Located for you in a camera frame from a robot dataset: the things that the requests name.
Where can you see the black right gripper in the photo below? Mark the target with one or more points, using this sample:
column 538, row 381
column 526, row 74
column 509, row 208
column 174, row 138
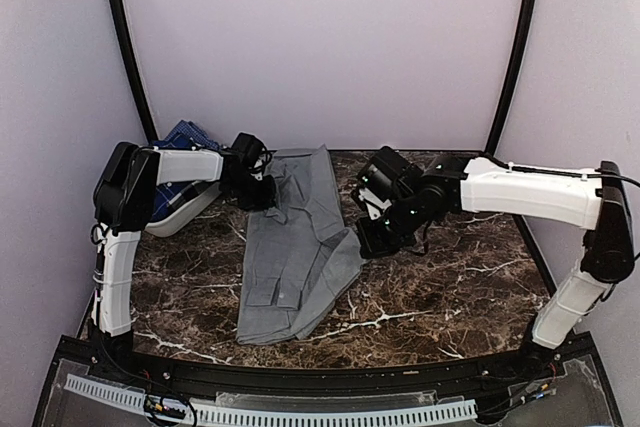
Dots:
column 371, row 247

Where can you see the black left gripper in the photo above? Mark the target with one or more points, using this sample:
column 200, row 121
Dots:
column 265, row 201

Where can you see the white laundry basket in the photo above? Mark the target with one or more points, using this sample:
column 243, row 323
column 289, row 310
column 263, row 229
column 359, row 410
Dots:
column 184, row 214

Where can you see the grey long sleeve shirt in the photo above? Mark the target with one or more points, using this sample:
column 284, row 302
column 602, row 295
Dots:
column 300, row 256

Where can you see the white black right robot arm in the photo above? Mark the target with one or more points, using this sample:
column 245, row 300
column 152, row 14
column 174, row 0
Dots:
column 399, row 199

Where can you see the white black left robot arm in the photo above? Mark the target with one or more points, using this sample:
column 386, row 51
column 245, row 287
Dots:
column 124, row 204

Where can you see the black white checked shirt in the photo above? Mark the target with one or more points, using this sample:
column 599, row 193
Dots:
column 187, row 193

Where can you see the blue plaid shirt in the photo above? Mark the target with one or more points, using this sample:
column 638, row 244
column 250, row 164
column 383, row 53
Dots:
column 163, row 194

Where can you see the blue small-check shirt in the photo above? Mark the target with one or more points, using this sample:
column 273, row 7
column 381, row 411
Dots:
column 186, row 135

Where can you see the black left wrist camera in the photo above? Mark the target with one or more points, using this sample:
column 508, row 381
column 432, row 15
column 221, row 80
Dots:
column 251, row 152

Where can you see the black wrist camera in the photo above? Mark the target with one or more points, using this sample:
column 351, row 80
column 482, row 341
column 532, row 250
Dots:
column 386, row 177
column 251, row 152

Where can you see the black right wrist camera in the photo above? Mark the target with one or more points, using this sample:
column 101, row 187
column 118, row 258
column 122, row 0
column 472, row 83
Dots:
column 386, row 177

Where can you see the white slotted cable duct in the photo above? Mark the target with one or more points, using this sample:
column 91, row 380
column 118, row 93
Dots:
column 203, row 413

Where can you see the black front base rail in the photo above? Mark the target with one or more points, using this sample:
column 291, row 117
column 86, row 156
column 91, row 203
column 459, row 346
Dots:
column 482, row 376

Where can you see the black left frame post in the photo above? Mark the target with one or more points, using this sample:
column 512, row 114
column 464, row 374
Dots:
column 123, row 36

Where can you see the black frame post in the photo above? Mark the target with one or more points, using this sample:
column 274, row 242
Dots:
column 512, row 72
column 123, row 36

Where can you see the black right frame post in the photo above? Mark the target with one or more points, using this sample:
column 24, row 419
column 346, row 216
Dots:
column 512, row 72

